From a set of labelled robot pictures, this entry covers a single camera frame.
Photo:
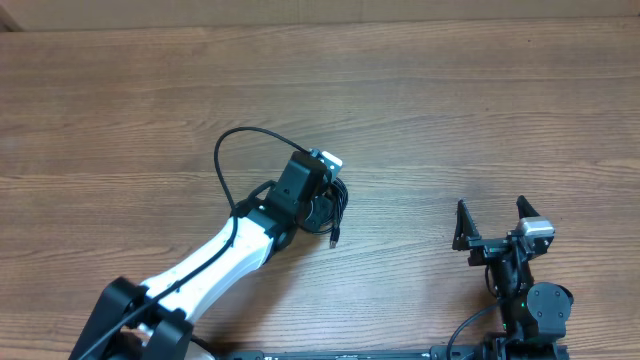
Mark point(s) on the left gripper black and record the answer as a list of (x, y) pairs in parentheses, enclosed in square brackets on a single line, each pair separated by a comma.
[(322, 205)]

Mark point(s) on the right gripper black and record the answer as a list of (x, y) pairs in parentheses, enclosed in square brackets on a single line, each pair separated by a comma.
[(483, 248)]

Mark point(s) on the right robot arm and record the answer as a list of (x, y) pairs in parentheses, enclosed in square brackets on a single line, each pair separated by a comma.
[(534, 315)]

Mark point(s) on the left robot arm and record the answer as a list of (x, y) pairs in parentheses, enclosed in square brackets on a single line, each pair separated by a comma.
[(155, 319)]

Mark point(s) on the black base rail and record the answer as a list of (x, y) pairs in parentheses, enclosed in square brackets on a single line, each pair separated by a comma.
[(330, 355)]

